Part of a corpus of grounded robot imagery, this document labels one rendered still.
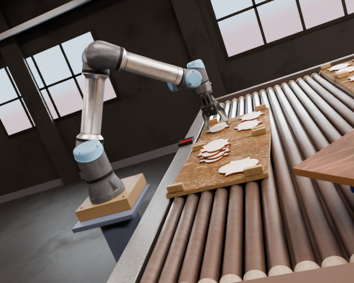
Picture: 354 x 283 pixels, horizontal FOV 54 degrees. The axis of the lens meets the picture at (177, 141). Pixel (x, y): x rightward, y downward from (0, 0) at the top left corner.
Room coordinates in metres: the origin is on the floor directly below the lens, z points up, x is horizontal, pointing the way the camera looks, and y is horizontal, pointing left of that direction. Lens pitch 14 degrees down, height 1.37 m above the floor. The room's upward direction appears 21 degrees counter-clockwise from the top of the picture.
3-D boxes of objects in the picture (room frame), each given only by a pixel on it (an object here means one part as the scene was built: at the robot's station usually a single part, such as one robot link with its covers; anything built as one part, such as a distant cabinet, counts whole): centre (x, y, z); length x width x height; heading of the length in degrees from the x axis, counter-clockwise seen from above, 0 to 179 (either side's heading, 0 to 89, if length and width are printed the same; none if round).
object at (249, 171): (1.00, -0.19, 0.95); 0.06 x 0.02 x 0.03; 69
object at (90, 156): (1.38, 0.35, 1.09); 0.13 x 0.12 x 0.14; 16
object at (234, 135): (1.63, -0.28, 0.93); 0.41 x 0.35 x 0.02; 160
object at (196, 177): (1.23, -0.14, 0.93); 0.41 x 0.35 x 0.02; 159
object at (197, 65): (1.67, -0.21, 1.24); 0.09 x 0.08 x 0.11; 106
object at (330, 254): (1.43, -0.46, 0.90); 1.95 x 0.05 x 0.05; 164
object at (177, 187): (1.10, 0.06, 0.95); 0.06 x 0.02 x 0.03; 69
